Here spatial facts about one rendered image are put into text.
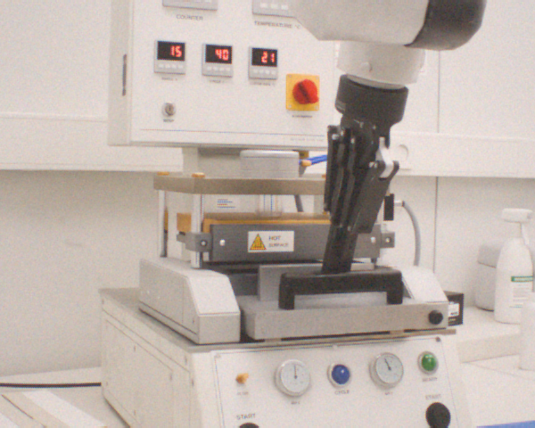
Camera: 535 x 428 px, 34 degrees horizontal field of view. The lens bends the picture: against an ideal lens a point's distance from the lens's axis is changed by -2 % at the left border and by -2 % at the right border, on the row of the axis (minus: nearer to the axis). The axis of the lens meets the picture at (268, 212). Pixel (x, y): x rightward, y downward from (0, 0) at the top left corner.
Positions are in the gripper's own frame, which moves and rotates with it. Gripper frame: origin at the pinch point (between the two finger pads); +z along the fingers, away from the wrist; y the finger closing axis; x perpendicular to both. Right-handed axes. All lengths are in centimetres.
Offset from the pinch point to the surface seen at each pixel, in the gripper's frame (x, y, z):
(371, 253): 10.2, -9.1, 4.6
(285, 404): -7.2, 7.5, 14.6
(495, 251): 82, -68, 34
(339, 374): -0.6, 6.5, 12.0
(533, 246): 84, -59, 29
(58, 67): -19, -76, -1
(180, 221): -10.0, -26.1, 7.5
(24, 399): -32.7, -10.0, 23.8
